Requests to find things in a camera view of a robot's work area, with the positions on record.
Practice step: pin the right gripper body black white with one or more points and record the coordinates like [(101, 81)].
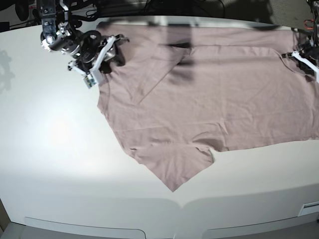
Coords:
[(94, 49)]

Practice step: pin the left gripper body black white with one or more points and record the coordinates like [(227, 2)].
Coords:
[(308, 53)]

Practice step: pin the mauve pink T-shirt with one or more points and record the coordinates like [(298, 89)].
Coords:
[(185, 90)]

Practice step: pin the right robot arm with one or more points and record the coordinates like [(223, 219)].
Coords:
[(60, 22)]

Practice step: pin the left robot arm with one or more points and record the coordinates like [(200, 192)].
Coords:
[(312, 25)]

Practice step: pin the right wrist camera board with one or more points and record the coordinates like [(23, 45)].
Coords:
[(89, 81)]

